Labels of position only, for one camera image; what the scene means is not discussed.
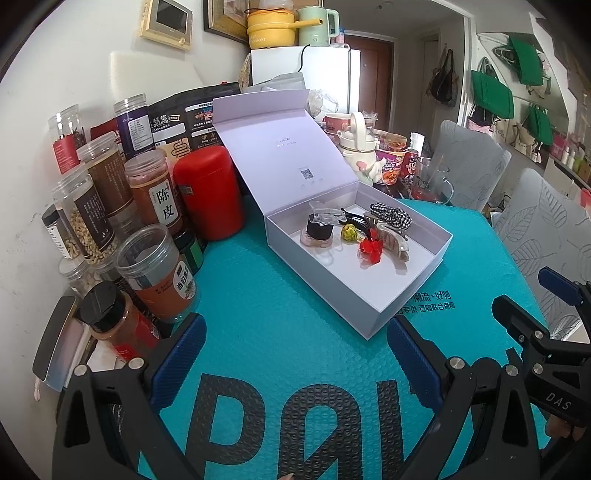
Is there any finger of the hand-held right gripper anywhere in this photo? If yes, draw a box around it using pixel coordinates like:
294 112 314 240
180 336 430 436
491 294 561 370
538 267 591 342

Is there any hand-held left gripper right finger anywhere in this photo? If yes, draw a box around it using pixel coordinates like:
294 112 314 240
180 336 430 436
386 318 550 480

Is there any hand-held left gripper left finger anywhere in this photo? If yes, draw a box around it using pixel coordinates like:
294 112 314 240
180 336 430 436
52 314 208 480

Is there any red bow hair clip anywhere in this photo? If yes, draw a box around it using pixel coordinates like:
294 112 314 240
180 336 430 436
356 228 385 267

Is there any pearl claw hair clip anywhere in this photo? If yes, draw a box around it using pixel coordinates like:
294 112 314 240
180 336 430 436
362 211 411 264

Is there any checkered scrunchie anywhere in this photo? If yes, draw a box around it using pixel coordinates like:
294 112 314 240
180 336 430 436
368 202 414 232

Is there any black hair clip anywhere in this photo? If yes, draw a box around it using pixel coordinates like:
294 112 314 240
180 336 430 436
339 208 370 232

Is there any clear plastic hair clip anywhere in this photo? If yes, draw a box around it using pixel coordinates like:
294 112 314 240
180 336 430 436
307 200 345 228

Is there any white gift box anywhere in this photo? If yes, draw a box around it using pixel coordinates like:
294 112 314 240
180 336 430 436
212 89 453 341

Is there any person's right hand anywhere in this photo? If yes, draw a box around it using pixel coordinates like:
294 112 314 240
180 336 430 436
546 413 588 446

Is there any chair with grey leaf cover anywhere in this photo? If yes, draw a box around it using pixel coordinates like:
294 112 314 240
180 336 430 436
422 120 512 213
492 167 591 344

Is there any black-lidded red spice shaker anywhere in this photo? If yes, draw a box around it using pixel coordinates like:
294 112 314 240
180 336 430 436
78 281 160 361

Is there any teal bubble mailer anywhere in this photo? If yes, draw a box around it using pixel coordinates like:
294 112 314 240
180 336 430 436
152 196 583 480

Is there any row of jars on shelf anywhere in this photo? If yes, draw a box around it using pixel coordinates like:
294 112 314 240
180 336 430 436
549 129 591 195

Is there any glass mug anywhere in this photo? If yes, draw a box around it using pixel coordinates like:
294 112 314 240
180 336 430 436
412 157 455 206

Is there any group of clear spice jars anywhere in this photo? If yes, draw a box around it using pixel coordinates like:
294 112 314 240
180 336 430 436
41 93 206 324

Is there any red canister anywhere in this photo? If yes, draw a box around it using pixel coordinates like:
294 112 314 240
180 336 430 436
173 147 245 241

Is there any red drink can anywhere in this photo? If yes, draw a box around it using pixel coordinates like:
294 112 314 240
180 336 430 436
399 148 421 181

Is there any purple instant noodle cup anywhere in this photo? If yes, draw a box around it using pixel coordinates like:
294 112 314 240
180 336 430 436
374 134 409 186

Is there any white plush charm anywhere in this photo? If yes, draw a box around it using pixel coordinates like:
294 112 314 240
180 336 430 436
365 157 386 185

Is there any green tote bag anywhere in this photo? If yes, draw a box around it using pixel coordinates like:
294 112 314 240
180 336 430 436
471 69 515 121

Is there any black hanging bag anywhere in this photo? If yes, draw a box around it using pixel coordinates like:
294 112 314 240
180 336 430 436
427 44 460 108

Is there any black printed food bag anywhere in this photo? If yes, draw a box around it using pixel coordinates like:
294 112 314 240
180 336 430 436
148 82 241 160

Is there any red rimmed bowl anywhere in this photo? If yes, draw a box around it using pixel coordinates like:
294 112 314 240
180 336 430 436
323 112 356 134

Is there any brown wooden door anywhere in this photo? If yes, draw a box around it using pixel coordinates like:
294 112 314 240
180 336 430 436
342 34 394 134

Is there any grey plastic bag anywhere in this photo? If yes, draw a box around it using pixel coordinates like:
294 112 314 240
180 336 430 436
245 73 308 95

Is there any white fridge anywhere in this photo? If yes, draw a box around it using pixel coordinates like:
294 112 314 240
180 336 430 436
250 46 362 125

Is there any yellow cooking pot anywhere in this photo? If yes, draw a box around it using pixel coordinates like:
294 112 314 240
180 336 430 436
246 9 301 49

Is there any framed picture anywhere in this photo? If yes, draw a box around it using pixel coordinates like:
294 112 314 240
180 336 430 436
204 0 252 44

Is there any pale green electric kettle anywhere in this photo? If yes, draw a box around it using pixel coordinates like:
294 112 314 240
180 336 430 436
295 6 340 47

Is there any cream kettle with handle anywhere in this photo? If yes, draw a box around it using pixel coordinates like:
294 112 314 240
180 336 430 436
337 112 386 186

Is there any wall intercom screen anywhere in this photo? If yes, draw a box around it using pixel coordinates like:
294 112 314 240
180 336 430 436
141 0 194 51

